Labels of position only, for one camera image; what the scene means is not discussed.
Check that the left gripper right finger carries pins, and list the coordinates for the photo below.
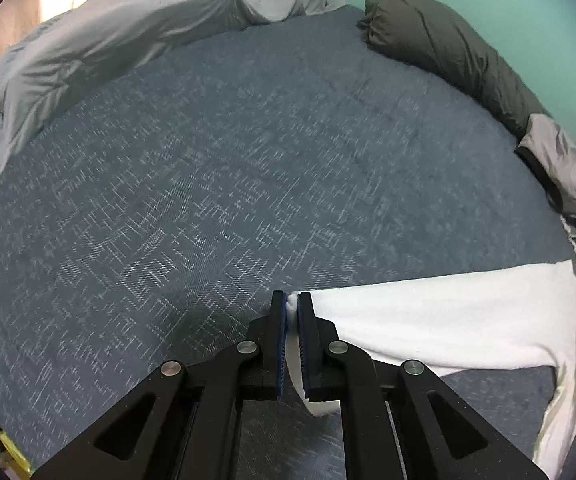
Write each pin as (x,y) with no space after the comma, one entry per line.
(400,421)

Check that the dark grey rolled duvet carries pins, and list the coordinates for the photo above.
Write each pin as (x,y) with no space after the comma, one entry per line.
(432,36)

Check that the grey shirt pile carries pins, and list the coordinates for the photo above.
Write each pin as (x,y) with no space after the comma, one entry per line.
(551,155)

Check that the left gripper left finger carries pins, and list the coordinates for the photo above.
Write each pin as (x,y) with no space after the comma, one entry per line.
(182,422)

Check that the light grey blanket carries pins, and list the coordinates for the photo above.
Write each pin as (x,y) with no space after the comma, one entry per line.
(68,56)

